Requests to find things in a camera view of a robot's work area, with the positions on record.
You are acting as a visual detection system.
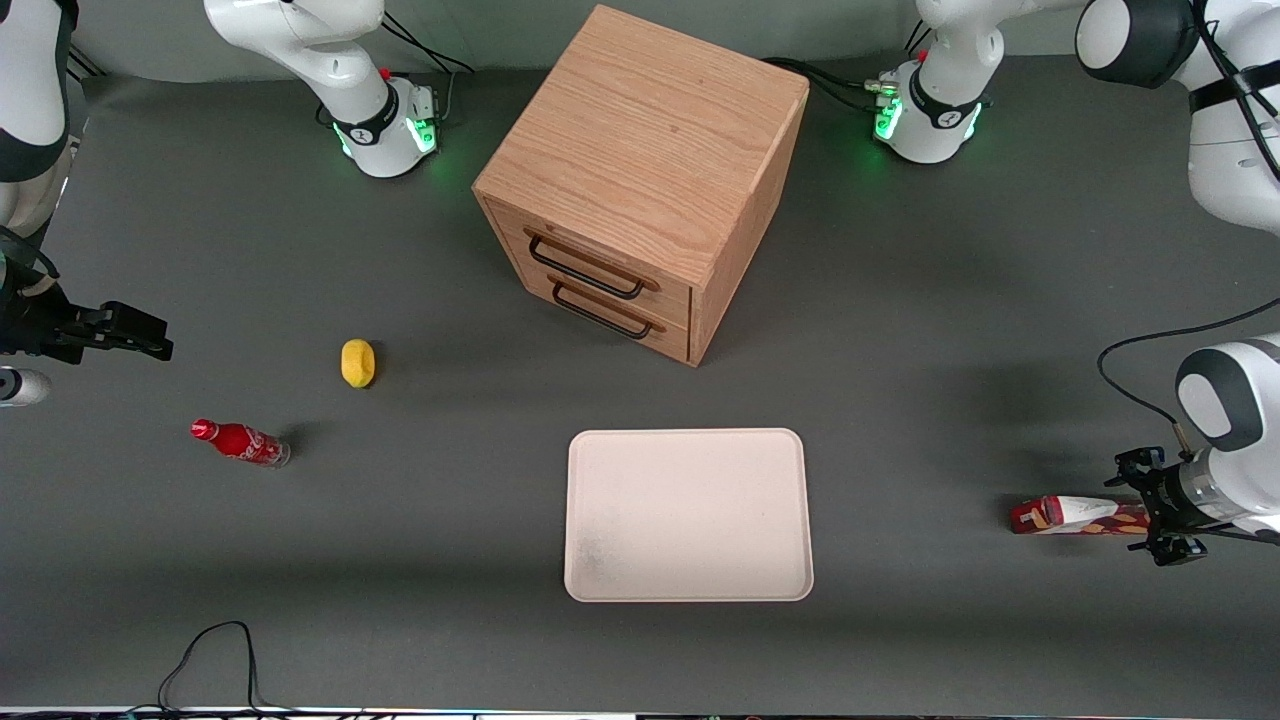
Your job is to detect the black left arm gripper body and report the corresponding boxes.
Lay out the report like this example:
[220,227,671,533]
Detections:
[1160,450,1236,537]

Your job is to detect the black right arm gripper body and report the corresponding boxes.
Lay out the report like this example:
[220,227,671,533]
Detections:
[0,285,71,361]

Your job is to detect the red cookie box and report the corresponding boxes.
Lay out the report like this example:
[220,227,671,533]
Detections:
[1009,494,1153,537]

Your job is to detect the white rectangular plastic tray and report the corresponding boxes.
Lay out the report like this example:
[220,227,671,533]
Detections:
[564,428,814,603]

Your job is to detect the red cola bottle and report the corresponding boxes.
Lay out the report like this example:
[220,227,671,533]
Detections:
[190,418,292,469]

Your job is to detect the wooden drawer front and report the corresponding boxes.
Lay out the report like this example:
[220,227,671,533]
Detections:
[508,255,693,365]
[486,198,694,328]

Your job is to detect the wooden two-drawer cabinet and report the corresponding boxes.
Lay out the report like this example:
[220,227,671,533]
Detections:
[472,4,810,368]

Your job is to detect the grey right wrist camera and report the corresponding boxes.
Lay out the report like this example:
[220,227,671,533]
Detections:
[0,367,51,407]

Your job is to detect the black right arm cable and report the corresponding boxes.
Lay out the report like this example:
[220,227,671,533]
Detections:
[0,225,61,286]

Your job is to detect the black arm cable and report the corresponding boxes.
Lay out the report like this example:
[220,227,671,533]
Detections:
[1097,0,1280,461]
[0,225,61,286]

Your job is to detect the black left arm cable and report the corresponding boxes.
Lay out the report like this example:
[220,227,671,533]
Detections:
[1097,0,1280,461]

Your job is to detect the black looped table cable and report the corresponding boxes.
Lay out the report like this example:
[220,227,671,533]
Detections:
[130,620,301,717]

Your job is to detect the black right base cables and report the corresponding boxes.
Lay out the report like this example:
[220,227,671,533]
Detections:
[380,10,477,126]

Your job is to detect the black base cables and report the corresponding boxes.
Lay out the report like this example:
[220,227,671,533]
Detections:
[380,10,477,126]
[764,55,901,113]

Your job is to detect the black metal drawer handle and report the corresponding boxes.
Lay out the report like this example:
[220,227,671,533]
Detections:
[550,280,654,341]
[526,232,647,301]

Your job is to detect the black left base cables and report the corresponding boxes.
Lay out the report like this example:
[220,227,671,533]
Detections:
[764,55,901,113]

